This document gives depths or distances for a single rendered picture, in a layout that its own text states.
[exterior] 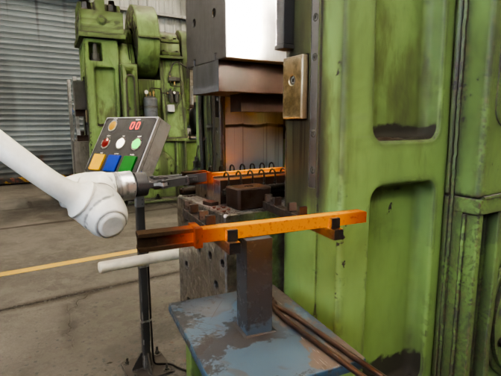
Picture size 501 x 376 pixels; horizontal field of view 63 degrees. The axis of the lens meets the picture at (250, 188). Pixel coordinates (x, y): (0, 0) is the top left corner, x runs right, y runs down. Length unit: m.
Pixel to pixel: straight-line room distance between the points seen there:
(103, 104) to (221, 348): 5.44
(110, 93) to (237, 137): 4.64
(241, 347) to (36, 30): 8.71
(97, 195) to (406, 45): 0.94
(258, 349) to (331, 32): 0.77
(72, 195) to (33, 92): 8.08
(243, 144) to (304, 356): 0.99
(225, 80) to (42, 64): 8.00
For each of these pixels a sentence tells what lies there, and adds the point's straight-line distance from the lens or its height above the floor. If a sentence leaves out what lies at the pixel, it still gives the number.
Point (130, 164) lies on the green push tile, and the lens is 1.71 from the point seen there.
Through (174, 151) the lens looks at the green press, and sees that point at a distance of 6.22.
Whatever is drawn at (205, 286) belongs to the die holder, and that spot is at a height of 0.65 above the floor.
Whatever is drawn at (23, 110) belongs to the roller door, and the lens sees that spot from 9.08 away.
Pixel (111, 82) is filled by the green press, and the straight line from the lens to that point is 6.18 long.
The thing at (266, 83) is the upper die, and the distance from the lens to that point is 1.39.
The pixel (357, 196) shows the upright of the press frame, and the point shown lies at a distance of 1.10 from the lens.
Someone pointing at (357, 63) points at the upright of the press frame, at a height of 1.32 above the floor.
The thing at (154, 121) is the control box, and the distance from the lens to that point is 1.75.
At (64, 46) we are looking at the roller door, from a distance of 9.30.
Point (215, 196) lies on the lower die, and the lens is 1.35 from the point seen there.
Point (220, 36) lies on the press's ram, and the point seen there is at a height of 1.43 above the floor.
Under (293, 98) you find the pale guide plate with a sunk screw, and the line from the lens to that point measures 1.17.
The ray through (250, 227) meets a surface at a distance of 0.72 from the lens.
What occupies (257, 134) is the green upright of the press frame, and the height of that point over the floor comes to 1.13.
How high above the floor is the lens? 1.18
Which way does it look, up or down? 9 degrees down
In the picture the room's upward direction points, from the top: straight up
